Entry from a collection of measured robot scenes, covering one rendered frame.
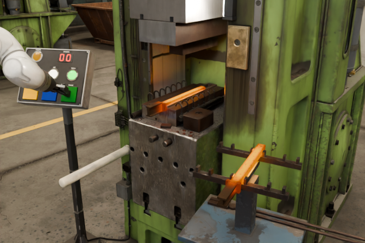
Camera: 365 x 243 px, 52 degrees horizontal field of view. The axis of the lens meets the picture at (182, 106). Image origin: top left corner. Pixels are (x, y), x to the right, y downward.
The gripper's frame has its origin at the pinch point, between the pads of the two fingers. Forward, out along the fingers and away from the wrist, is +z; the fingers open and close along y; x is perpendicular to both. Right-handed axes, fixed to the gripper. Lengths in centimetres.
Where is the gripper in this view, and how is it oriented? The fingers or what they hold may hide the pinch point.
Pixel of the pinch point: (65, 92)
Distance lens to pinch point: 182.2
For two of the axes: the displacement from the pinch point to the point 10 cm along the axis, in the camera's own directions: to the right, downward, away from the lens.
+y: 9.8, 0.6, -1.8
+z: 1.7, 1.8, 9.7
